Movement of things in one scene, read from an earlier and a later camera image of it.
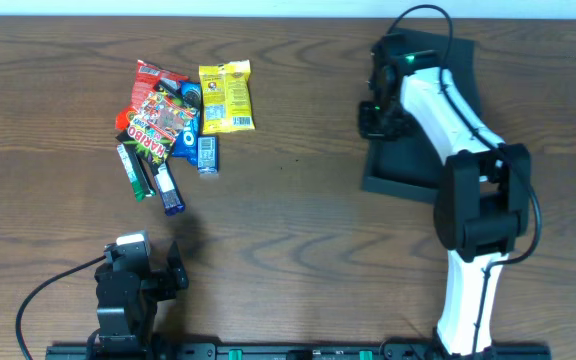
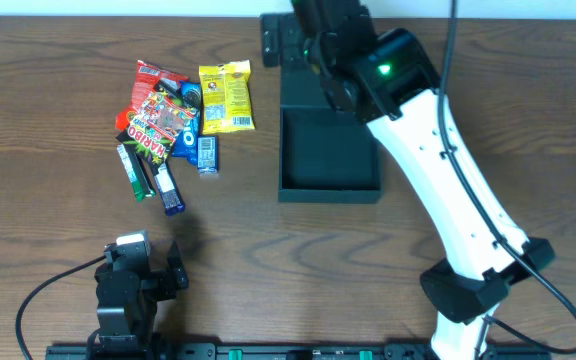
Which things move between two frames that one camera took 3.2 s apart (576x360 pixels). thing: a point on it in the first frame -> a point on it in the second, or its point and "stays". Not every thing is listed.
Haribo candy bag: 155,123 stays
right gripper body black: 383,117 -> 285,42
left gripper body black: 166,280 stays
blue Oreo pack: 187,143 stays
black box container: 408,166 -> 325,155
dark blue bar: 172,199 stays
